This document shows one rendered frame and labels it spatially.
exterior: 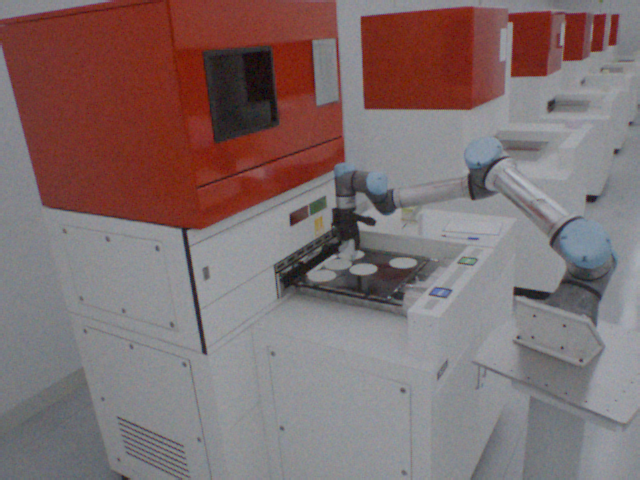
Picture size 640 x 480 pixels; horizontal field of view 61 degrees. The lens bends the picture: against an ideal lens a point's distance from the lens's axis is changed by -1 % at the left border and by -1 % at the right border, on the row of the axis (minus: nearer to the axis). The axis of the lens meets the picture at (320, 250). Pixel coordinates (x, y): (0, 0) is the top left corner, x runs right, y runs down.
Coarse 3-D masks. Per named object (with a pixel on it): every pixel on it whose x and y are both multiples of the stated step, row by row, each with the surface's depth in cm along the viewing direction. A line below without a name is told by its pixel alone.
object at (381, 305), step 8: (304, 288) 198; (312, 296) 197; (320, 296) 195; (328, 296) 193; (336, 296) 191; (344, 296) 189; (352, 296) 188; (360, 296) 188; (352, 304) 189; (360, 304) 187; (368, 304) 185; (376, 304) 183; (384, 304) 181; (392, 304) 180; (400, 304) 180; (392, 312) 181; (400, 312) 179
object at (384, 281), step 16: (336, 256) 210; (368, 256) 208; (384, 256) 207; (400, 256) 206; (336, 272) 196; (384, 272) 193; (400, 272) 192; (352, 288) 182; (368, 288) 182; (384, 288) 181
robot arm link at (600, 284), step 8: (616, 256) 150; (616, 264) 151; (568, 272) 151; (608, 272) 146; (576, 280) 149; (584, 280) 148; (592, 280) 147; (600, 280) 147; (608, 280) 150; (600, 288) 148
